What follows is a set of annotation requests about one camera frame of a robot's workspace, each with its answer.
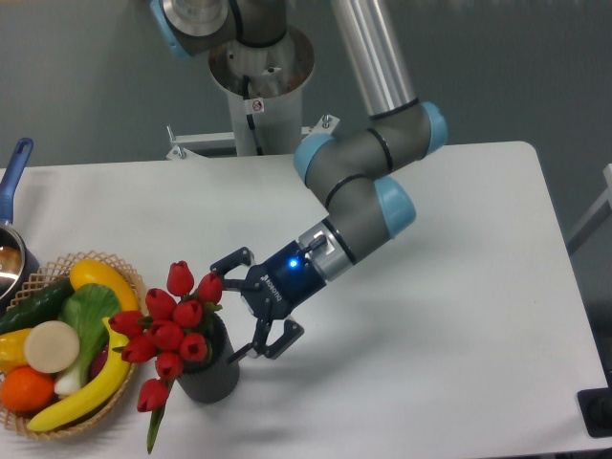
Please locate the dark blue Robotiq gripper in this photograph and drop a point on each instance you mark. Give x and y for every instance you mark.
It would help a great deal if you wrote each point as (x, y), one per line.
(284, 284)

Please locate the red tulip bouquet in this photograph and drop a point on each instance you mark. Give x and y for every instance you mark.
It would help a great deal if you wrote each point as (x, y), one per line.
(177, 330)

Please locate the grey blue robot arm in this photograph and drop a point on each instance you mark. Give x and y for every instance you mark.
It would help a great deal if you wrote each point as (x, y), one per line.
(352, 177)

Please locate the dark grey ribbed vase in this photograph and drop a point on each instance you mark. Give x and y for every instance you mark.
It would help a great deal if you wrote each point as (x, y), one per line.
(208, 382)

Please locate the yellow banana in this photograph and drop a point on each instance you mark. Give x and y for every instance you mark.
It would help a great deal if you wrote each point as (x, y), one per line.
(92, 395)

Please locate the green bok choy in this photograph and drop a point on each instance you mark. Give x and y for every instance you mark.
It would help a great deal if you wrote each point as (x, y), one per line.
(84, 311)

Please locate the dark red vegetable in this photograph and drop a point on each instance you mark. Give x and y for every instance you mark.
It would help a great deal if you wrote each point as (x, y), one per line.
(98, 362)

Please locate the yellow squash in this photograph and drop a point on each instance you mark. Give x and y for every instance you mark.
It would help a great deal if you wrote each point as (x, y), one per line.
(91, 271)

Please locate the woven wicker basket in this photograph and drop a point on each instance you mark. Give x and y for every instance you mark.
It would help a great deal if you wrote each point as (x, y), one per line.
(46, 275)

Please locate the beige round disc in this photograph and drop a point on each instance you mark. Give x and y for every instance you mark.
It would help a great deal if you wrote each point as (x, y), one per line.
(51, 347)

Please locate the green cucumber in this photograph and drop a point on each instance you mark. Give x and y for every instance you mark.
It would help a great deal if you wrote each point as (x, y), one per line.
(44, 305)

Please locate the yellow bell pepper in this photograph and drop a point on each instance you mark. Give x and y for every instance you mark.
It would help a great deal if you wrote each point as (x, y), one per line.
(12, 354)

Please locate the orange fruit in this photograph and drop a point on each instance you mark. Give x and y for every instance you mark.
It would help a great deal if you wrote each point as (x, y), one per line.
(27, 390)

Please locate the black box at edge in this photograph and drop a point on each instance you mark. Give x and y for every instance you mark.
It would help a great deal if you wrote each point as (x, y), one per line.
(595, 407)

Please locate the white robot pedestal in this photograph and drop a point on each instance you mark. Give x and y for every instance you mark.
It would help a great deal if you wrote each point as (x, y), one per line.
(264, 88)

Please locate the blue handled saucepan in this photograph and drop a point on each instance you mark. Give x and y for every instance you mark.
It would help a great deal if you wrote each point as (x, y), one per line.
(17, 261)

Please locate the white frame at right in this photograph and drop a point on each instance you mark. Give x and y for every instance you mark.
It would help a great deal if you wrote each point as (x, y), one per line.
(592, 218)

